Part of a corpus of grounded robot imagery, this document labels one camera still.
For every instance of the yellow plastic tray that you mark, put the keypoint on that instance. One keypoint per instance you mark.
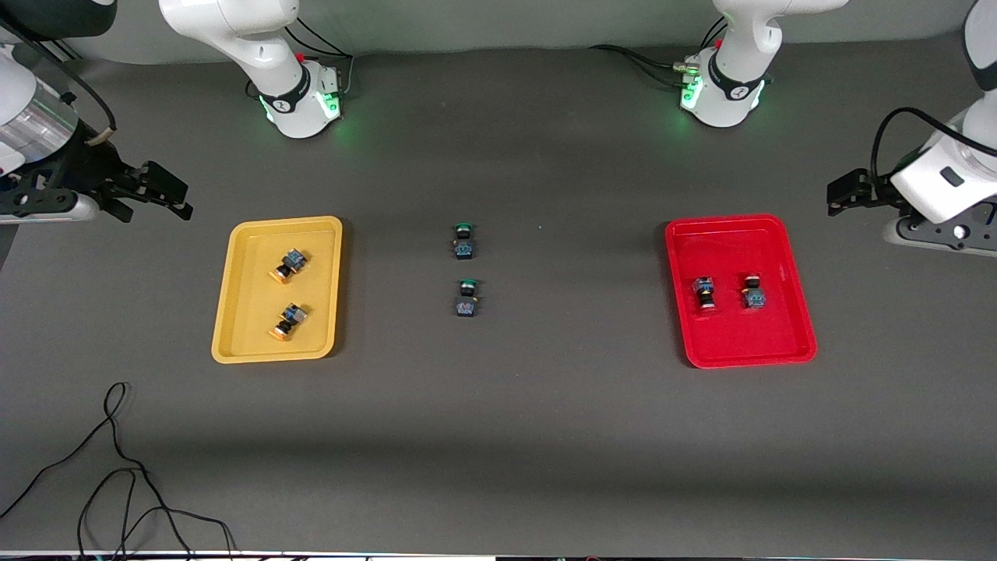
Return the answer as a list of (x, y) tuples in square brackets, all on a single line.
[(257, 312)]

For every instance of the red plastic tray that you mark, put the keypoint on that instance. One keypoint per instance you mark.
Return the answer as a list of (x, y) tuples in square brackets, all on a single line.
[(736, 335)]

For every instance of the red mushroom push button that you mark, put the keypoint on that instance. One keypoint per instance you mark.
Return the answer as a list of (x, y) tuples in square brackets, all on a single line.
[(752, 292), (704, 292)]

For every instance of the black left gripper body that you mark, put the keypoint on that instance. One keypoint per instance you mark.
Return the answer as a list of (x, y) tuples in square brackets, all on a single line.
[(874, 190)]

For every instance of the green mushroom push button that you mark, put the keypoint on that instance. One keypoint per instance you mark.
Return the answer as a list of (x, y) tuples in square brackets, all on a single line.
[(466, 300), (464, 243)]

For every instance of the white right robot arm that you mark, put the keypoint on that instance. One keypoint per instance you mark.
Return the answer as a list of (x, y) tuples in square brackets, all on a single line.
[(265, 47)]

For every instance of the yellow mushroom push button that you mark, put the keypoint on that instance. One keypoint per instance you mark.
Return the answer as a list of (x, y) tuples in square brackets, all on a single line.
[(290, 321), (290, 265)]

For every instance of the aluminium frame rail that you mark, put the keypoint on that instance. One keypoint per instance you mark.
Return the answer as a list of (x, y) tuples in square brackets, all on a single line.
[(61, 50)]

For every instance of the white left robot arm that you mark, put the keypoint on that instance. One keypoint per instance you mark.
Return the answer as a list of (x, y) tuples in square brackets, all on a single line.
[(740, 62)]

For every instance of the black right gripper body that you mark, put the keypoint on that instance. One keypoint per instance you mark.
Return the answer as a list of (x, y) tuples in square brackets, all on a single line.
[(95, 169)]

